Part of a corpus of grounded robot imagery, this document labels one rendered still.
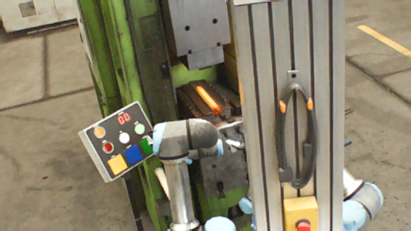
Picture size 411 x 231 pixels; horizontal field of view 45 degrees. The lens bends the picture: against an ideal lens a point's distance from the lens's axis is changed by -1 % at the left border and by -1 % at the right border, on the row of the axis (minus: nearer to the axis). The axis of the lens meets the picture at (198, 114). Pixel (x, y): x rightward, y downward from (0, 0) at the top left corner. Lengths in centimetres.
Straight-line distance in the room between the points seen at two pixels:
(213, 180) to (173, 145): 114
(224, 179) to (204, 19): 97
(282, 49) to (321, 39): 9
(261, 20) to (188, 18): 142
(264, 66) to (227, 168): 181
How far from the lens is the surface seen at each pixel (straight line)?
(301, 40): 120
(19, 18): 801
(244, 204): 229
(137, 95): 279
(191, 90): 308
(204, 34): 262
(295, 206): 141
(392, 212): 364
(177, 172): 190
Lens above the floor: 239
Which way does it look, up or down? 30 degrees down
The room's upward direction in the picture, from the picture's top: 9 degrees counter-clockwise
